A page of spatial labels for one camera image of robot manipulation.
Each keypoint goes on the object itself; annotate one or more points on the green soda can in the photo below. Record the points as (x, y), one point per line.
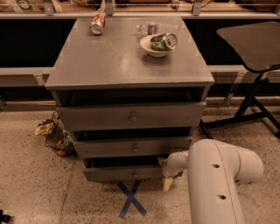
(163, 42)

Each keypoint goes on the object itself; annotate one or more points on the white ceramic bowl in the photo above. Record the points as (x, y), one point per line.
(145, 44)

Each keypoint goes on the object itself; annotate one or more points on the wire basket with trash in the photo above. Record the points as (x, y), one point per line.
(59, 139)

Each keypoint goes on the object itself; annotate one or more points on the grey drawer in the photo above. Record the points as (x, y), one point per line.
(131, 147)
(122, 168)
(135, 116)

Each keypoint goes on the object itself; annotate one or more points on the grey bottom drawer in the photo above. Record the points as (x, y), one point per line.
(122, 168)

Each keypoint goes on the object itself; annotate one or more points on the yellow crumpled snack bag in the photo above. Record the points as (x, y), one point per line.
(45, 128)

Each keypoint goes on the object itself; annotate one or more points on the grey middle drawer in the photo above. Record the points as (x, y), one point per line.
(131, 147)

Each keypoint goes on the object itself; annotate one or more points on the grey wooden drawer cabinet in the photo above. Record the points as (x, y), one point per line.
(113, 69)

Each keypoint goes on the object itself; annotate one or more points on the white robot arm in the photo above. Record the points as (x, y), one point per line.
(214, 170)

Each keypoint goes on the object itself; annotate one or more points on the grey top drawer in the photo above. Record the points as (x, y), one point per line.
(135, 116)

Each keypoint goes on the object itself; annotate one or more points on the red crushed soda can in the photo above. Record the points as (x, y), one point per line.
(97, 24)

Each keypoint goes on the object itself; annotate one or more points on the black swivel chair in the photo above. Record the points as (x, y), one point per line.
(259, 49)

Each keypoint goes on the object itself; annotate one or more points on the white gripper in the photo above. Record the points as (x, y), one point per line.
(168, 169)

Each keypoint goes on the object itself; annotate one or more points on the blue tape cross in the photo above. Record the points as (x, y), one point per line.
(131, 199)

